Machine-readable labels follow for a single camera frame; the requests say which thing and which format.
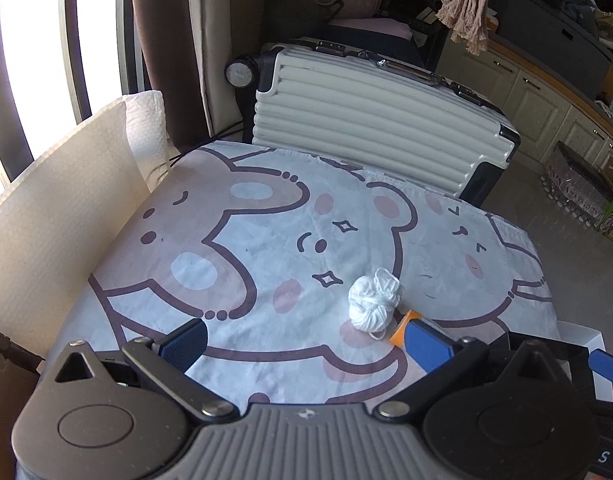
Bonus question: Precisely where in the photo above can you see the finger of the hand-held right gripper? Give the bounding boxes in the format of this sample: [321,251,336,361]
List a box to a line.
[507,331,613,413]

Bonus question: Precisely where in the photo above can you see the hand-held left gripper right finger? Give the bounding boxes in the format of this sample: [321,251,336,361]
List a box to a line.
[374,320,573,419]

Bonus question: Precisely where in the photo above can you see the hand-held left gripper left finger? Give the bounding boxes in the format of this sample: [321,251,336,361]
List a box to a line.
[54,317,240,423]

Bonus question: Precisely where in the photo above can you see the white cardboard box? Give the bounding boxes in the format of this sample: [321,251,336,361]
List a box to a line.
[555,321,608,404]

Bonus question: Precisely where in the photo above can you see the white yarn ball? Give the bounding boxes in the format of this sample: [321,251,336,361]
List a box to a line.
[347,267,405,334]

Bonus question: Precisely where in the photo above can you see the bear printed tablecloth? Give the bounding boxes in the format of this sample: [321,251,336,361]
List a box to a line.
[16,141,558,466]

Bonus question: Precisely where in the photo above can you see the beige foam sheet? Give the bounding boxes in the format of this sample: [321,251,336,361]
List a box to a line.
[0,99,150,362]

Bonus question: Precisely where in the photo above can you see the shrink-wrapped bottle crate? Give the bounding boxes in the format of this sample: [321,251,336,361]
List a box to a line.
[539,141,613,227]

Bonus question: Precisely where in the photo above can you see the white paper towel roll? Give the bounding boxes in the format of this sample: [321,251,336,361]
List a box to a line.
[123,89,173,192]

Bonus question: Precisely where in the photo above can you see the white ribbed suitcase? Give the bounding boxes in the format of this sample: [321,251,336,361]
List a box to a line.
[242,36,521,209]

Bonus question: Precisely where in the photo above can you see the cream kitchen cabinets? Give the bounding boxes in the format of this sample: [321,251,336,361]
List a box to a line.
[437,35,613,197]

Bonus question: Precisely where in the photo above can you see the round white gauge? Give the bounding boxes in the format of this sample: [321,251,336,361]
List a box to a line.
[225,56,258,90]

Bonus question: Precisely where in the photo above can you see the brown curtain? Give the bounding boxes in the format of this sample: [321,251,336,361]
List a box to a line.
[126,0,198,152]

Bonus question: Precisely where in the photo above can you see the beige string mop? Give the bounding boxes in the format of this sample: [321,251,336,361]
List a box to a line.
[435,0,494,57]

